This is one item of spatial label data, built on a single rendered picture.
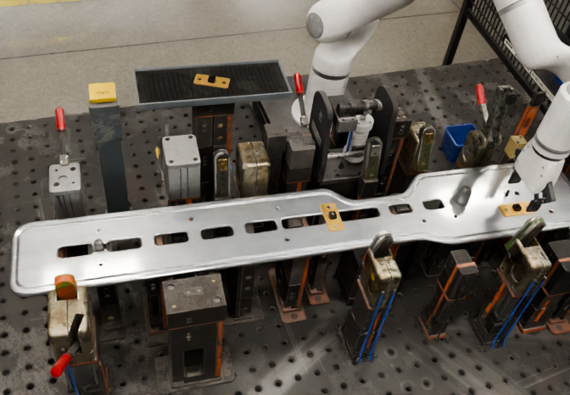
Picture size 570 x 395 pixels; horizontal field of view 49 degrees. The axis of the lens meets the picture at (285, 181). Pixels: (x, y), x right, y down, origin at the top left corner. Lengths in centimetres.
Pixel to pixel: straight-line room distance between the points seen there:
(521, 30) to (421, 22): 284
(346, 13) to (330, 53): 19
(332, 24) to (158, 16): 233
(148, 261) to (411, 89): 137
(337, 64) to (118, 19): 227
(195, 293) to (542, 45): 87
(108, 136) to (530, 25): 99
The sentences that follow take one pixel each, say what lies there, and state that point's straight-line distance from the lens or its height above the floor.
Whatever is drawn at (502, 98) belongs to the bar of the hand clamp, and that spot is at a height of 118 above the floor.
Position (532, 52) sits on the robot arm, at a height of 141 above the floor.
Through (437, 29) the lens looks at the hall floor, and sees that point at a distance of 423.
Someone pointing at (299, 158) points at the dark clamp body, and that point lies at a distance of 155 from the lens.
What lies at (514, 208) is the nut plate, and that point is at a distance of 166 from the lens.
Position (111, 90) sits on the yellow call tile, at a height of 116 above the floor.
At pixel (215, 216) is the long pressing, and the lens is 147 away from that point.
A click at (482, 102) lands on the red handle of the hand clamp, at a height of 112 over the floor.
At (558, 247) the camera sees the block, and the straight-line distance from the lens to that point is 167.
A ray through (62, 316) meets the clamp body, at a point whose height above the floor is 106.
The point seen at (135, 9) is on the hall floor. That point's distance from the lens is 405.
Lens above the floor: 212
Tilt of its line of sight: 46 degrees down
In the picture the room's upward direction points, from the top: 8 degrees clockwise
